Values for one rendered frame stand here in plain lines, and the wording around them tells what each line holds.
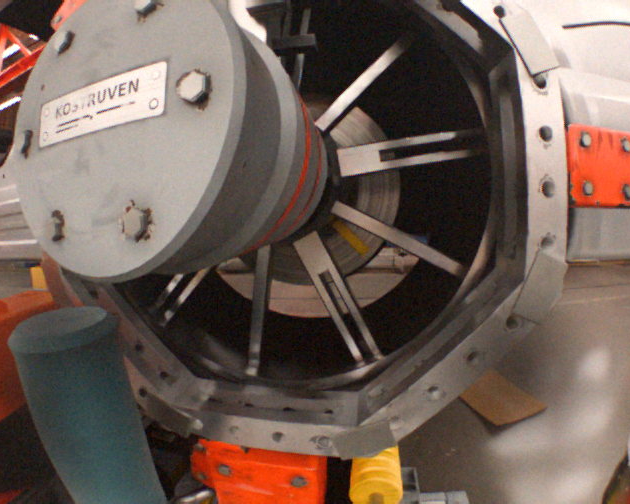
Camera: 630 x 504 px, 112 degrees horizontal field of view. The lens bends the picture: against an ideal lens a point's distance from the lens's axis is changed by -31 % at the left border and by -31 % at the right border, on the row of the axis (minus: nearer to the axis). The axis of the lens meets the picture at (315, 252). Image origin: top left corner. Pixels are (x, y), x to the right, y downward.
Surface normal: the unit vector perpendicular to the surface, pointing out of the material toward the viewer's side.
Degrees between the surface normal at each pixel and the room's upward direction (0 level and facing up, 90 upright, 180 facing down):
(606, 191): 90
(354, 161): 90
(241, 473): 90
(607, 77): 90
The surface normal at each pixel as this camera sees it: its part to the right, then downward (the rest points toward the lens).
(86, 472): 0.40, 0.14
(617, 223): -0.15, 0.13
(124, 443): 0.97, 0.00
